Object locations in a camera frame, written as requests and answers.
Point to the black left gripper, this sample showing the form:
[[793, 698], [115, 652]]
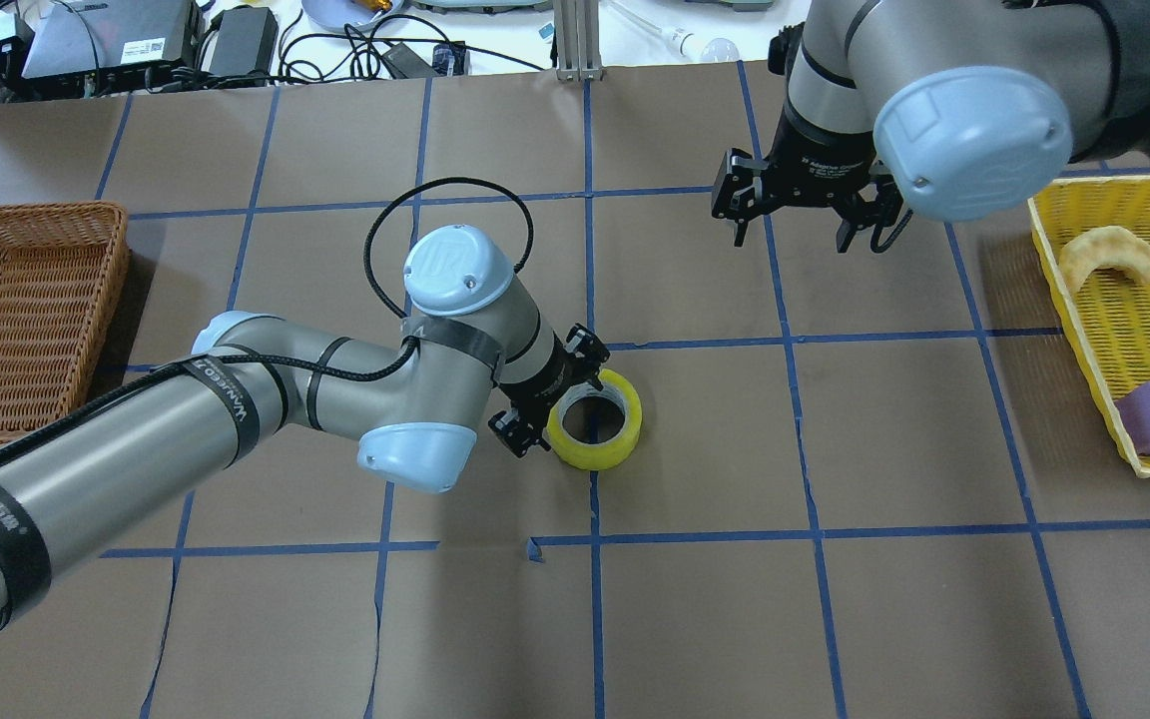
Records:
[[542, 379]]

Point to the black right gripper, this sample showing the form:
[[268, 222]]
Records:
[[817, 177]]

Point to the yellow tape roll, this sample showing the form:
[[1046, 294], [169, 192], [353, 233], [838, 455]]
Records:
[[611, 441]]

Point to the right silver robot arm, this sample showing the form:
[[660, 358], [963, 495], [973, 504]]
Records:
[[946, 110]]

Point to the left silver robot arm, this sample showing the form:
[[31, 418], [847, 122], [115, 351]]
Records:
[[69, 489]]

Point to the white light bulb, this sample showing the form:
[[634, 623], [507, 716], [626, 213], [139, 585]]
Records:
[[700, 47]]

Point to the croissant bread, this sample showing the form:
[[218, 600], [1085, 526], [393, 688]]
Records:
[[1110, 247]]

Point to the yellow plastic basket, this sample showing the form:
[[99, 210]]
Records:
[[1107, 321]]

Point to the black power adapter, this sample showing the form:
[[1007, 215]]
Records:
[[401, 62]]

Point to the blue plate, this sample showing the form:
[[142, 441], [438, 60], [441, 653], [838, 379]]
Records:
[[333, 15]]

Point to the black flat power brick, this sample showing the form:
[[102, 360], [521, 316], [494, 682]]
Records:
[[244, 42]]

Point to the brown wicker basket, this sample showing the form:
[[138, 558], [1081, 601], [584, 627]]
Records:
[[62, 271]]

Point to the black computer box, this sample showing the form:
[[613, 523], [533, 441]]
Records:
[[114, 46]]

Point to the aluminium frame post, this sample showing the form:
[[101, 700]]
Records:
[[577, 41]]

